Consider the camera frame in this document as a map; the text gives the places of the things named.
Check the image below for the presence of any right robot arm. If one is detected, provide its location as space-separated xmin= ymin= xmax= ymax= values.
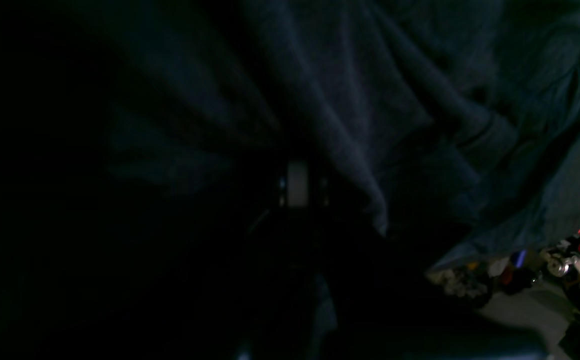
xmin=427 ymin=230 xmax=580 ymax=360

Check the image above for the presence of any dark grey T-shirt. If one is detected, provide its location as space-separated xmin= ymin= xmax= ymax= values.
xmin=65 ymin=0 xmax=580 ymax=268

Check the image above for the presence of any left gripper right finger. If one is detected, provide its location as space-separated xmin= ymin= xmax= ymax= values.
xmin=310 ymin=170 xmax=345 ymax=240

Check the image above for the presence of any black table cloth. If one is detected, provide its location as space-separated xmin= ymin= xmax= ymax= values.
xmin=0 ymin=0 xmax=421 ymax=360

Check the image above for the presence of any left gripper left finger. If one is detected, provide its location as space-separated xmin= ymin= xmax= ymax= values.
xmin=249 ymin=160 xmax=291 ymax=240

